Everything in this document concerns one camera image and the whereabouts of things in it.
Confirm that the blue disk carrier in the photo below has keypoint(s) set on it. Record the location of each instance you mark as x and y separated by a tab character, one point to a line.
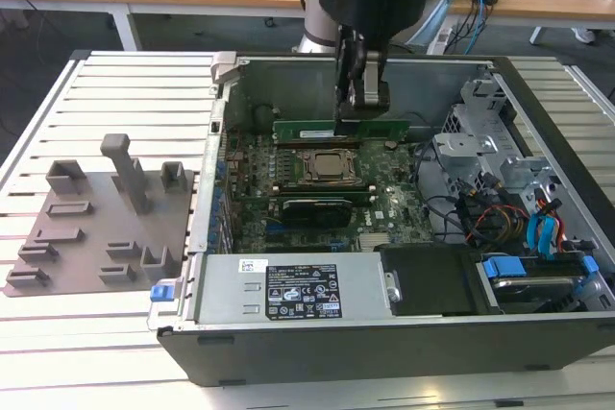
502	268

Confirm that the black power supply label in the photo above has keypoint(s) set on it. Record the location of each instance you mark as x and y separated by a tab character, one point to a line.
302	292

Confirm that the silver drive cage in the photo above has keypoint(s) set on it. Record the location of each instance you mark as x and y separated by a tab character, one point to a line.
461	146

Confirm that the black fan shroud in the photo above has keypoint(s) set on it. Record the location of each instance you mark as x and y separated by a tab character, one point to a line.
432	280

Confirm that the brown parts rack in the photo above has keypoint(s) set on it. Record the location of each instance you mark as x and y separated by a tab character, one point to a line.
105	218

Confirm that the green motherboard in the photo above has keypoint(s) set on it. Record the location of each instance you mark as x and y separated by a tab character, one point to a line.
384	175

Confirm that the silver power supply box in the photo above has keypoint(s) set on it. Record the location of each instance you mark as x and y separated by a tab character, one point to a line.
221	290

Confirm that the round coin battery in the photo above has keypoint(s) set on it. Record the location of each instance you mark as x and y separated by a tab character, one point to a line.
391	144

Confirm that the blue case latch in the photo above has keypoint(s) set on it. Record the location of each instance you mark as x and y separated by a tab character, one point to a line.
162	294

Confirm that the black RAM slot bank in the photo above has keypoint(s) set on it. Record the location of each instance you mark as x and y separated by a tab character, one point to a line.
317	144
322	191

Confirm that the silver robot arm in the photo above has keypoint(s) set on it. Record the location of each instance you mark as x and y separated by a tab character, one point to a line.
312	21

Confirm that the green RAM stick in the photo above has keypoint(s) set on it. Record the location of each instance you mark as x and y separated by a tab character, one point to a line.
384	130

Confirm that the white barcode sticker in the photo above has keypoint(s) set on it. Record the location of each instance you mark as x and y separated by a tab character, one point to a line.
252	266

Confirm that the silver hard disk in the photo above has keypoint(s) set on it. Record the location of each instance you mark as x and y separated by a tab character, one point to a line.
533	287

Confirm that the CPU with metal top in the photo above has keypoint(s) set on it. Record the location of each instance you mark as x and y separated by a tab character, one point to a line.
331	164

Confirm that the open black PC case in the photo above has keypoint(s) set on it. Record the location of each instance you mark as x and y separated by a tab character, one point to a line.
288	357

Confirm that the gray case hinge bracket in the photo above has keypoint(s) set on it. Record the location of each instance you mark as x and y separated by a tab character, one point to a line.
223	69

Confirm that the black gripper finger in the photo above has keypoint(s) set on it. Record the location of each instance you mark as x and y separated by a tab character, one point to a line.
372	98
348	64

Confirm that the white shoe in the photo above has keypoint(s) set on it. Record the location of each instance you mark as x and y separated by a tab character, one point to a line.
583	36

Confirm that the white power strip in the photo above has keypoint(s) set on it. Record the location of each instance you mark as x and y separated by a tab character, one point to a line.
439	40

